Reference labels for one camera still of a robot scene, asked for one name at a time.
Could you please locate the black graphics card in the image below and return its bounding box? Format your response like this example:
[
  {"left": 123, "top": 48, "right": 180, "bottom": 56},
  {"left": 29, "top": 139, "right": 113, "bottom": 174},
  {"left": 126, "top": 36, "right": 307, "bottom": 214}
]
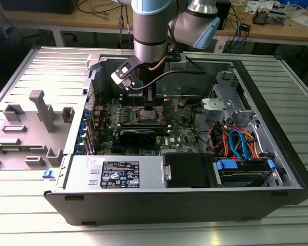
[{"left": 117, "top": 129, "right": 158, "bottom": 148}]

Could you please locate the silver power supply unit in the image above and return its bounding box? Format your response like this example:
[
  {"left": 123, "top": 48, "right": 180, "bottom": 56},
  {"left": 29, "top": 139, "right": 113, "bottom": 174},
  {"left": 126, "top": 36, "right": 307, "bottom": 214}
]
[{"left": 63, "top": 154, "right": 165, "bottom": 191}]

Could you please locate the metal disk bay cage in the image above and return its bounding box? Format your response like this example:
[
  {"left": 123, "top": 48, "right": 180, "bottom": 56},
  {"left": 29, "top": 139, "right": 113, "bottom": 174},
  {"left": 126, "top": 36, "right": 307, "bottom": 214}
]
[{"left": 200, "top": 69, "right": 260, "bottom": 129}]

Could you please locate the grey electronic device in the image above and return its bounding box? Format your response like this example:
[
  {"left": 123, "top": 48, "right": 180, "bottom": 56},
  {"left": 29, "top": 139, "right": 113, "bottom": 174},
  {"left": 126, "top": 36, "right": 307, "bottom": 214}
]
[{"left": 268, "top": 9, "right": 293, "bottom": 26}]

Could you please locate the metal heat sink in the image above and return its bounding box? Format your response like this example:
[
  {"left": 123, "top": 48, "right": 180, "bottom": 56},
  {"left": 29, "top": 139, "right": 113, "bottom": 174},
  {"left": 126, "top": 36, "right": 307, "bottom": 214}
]
[{"left": 253, "top": 7, "right": 271, "bottom": 26}]

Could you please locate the white paper sheet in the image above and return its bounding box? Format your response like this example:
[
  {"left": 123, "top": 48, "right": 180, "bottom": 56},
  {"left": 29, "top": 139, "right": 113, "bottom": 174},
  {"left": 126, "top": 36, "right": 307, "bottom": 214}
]
[{"left": 289, "top": 14, "right": 308, "bottom": 27}]

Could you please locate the wooden workbench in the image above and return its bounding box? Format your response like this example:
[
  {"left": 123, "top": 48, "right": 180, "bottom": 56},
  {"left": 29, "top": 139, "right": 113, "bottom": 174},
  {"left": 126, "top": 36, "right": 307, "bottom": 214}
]
[{"left": 0, "top": 0, "right": 308, "bottom": 48}]

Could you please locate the grey case latch handle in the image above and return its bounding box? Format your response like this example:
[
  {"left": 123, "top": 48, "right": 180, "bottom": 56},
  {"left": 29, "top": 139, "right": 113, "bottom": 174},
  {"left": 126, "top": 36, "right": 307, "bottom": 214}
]
[{"left": 86, "top": 53, "right": 104, "bottom": 71}]

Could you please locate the orange wire bundle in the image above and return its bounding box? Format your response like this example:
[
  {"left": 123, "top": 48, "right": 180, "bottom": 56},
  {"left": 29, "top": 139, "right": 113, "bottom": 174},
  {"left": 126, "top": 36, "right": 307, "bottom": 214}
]
[{"left": 210, "top": 124, "right": 262, "bottom": 161}]

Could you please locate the large black box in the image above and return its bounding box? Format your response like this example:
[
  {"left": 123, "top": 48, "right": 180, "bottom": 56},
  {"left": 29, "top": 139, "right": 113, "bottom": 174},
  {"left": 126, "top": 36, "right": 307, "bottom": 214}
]
[{"left": 0, "top": 0, "right": 80, "bottom": 15}]

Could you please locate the white black camera box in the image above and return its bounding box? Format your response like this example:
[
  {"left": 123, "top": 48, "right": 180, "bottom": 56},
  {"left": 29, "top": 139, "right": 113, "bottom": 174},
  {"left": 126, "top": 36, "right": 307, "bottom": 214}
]
[{"left": 110, "top": 56, "right": 141, "bottom": 91}]

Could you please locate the wire locking lever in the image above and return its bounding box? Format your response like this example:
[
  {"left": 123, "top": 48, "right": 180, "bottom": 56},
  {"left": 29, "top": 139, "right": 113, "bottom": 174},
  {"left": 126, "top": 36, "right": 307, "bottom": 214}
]
[
  {"left": 163, "top": 98, "right": 177, "bottom": 121},
  {"left": 129, "top": 93, "right": 138, "bottom": 111}
]

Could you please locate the hard disk in blue carrier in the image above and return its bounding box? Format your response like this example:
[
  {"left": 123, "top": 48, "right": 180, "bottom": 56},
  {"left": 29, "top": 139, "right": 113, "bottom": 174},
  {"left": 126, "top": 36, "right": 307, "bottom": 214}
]
[{"left": 212, "top": 157, "right": 277, "bottom": 188}]

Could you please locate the thick black cable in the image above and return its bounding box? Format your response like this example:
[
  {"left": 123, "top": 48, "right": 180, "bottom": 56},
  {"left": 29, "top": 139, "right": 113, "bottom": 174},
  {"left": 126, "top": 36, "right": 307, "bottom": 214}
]
[{"left": 191, "top": 102, "right": 218, "bottom": 156}]

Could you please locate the thin fan wire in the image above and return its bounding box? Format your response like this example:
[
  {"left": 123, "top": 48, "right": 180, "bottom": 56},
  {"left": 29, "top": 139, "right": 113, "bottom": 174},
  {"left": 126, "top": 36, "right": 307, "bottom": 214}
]
[{"left": 181, "top": 88, "right": 205, "bottom": 103}]

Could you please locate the black label sticker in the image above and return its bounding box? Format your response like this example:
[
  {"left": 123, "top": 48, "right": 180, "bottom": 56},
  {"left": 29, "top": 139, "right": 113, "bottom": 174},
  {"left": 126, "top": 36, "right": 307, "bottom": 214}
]
[{"left": 100, "top": 160, "right": 140, "bottom": 190}]

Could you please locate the black computer tower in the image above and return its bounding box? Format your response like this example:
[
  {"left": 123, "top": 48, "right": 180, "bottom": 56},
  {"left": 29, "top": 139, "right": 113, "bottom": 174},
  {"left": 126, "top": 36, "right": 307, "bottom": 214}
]
[{"left": 217, "top": 0, "right": 232, "bottom": 31}]

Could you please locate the grey parts rack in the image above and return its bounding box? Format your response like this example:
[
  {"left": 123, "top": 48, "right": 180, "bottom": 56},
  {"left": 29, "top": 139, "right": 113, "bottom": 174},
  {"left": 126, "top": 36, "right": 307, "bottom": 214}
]
[{"left": 0, "top": 89, "right": 76, "bottom": 170}]

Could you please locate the black PC case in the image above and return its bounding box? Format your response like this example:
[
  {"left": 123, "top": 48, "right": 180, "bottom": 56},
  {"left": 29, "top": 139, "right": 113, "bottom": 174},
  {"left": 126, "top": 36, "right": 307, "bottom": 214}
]
[{"left": 43, "top": 52, "right": 308, "bottom": 227}]

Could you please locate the green motherboard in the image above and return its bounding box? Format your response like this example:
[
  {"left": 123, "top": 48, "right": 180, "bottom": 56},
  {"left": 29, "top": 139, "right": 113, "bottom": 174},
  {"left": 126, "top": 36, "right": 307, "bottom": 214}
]
[{"left": 92, "top": 96, "right": 204, "bottom": 157}]

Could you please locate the black camera cable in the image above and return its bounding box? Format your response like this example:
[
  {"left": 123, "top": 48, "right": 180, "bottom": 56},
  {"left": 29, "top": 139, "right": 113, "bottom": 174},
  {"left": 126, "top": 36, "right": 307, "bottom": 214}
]
[{"left": 130, "top": 55, "right": 208, "bottom": 90}]

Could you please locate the blue flat wire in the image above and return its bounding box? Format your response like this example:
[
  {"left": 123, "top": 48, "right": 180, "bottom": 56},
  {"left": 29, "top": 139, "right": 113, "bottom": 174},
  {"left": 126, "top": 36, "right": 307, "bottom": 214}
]
[{"left": 228, "top": 129, "right": 253, "bottom": 161}]

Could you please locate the CPU socket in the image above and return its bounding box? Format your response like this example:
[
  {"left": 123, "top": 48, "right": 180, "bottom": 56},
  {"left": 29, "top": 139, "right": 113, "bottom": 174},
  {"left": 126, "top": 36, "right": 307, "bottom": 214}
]
[{"left": 132, "top": 104, "right": 164, "bottom": 126}]

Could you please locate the white printed booklet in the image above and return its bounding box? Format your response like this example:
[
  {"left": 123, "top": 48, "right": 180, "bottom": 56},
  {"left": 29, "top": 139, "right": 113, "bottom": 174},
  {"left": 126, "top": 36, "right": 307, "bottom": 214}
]
[{"left": 245, "top": 0, "right": 276, "bottom": 13}]

